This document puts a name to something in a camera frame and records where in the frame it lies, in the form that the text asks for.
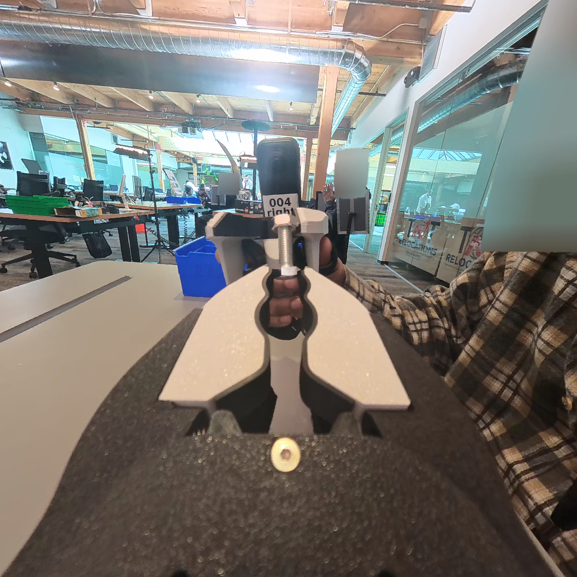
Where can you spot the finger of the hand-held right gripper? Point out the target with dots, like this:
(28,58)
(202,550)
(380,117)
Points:
(315,223)
(234,259)

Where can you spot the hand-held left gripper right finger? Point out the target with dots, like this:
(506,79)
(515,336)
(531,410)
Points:
(356,351)

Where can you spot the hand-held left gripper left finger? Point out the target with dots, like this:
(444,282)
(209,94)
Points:
(216,347)

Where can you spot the blue plastic bin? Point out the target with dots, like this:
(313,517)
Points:
(198,270)

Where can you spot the silver hex bolt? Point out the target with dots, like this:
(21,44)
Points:
(285,245)

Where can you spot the silver hex nut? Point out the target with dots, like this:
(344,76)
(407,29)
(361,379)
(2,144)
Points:
(288,271)

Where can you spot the person's right forearm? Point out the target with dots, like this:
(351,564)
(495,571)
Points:
(396,311)

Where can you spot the person's right hand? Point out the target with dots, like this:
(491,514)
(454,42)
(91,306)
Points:
(285,302)

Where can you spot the black round floor lamp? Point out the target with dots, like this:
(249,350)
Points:
(255,148)

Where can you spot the thick wooden pillar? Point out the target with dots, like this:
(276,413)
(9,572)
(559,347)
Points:
(325,135)

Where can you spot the small blue bin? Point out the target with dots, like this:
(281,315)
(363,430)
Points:
(182,199)

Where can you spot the black light stand tripod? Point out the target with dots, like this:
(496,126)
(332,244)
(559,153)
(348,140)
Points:
(152,203)

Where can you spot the cardboard moving box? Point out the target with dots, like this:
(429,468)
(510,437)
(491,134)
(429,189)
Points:
(417,245)
(464,248)

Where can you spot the black hanging bag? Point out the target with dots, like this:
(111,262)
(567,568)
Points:
(96,245)

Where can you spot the black ceiling panel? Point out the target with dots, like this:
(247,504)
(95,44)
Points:
(157,76)

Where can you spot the person's plaid shirt torso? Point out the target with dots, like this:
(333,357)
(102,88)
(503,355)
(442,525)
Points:
(518,360)

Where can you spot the colourful flat box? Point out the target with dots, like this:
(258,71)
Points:
(79,212)

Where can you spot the wooden office desk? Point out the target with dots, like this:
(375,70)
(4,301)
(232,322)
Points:
(67,221)

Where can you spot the thin wooden pillar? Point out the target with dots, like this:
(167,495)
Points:
(84,148)

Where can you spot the black office chair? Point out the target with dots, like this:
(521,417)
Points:
(40,243)

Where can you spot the green plastic bin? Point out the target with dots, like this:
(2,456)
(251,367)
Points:
(31,204)

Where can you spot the silver ceiling air duct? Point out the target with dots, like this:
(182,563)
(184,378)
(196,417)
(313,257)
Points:
(180,43)

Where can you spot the black wall speaker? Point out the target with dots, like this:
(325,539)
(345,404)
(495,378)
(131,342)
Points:
(412,76)

